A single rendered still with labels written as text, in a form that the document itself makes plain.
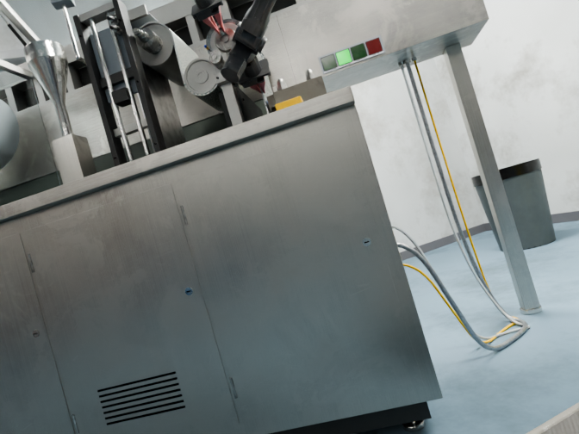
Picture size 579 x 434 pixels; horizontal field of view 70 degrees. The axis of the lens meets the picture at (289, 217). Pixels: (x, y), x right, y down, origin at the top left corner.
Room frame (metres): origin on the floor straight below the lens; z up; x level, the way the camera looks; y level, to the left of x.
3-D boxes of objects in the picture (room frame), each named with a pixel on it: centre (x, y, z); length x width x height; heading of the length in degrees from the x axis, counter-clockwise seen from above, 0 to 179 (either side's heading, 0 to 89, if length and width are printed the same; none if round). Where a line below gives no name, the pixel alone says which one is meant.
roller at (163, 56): (1.52, 0.26, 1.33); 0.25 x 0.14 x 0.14; 170
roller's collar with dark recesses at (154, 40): (1.37, 0.28, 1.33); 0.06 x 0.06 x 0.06; 80
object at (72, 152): (1.58, 0.72, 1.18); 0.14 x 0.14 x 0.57
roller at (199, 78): (1.49, 0.13, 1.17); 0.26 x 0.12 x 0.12; 170
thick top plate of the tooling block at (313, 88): (1.48, -0.17, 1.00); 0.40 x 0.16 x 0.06; 170
